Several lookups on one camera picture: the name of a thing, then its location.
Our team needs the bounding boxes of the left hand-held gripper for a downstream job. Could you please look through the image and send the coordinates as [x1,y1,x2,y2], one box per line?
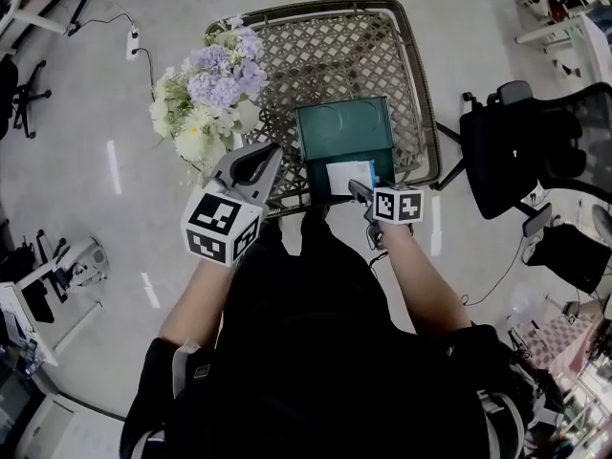
[180,142,284,268]

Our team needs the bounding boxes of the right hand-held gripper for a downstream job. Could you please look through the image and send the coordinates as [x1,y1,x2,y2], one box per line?
[347,178,426,251]

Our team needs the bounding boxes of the white box with blue edge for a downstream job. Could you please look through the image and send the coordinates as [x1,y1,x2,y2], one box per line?
[325,160,379,196]

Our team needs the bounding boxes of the green box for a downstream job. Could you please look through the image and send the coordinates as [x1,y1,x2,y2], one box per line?
[295,96,397,206]

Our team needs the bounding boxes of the person's right forearm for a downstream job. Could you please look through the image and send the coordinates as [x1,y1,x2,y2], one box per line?
[382,222,472,337]

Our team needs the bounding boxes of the person's left forearm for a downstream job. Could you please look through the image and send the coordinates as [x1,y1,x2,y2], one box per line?
[160,255,240,353]

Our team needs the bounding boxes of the purple and white flower bouquet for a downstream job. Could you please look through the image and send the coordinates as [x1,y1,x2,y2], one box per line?
[148,14,272,176]

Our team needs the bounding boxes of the woven rattan table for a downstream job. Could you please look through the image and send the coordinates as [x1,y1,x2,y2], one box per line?
[205,0,444,219]

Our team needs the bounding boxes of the black mesh office chair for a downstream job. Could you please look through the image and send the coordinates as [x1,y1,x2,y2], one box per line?
[432,79,612,238]

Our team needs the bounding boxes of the person's black clothing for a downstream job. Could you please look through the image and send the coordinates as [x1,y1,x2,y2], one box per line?
[119,208,541,459]

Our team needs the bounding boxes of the white power strip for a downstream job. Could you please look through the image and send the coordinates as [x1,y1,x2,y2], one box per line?
[125,22,141,61]

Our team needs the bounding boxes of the black bag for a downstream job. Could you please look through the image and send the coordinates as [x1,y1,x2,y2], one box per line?
[523,222,612,295]

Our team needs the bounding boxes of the black television stand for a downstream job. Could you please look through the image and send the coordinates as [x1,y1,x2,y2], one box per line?
[66,0,119,36]

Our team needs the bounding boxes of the pink checkered mat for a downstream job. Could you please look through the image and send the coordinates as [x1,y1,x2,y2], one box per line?
[520,313,603,377]

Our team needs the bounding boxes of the black swivel chair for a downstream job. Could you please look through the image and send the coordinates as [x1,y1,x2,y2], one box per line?
[0,57,53,141]

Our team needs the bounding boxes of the white side table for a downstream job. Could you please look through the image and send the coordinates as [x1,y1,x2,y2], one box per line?
[0,0,90,56]

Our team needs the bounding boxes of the white desk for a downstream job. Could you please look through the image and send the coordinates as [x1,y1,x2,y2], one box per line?
[515,11,612,85]

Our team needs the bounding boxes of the black floor cable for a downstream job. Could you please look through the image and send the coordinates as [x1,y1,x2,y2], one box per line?
[461,236,527,308]

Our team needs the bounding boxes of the black power cable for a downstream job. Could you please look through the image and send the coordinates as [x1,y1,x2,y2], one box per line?
[66,11,138,37]

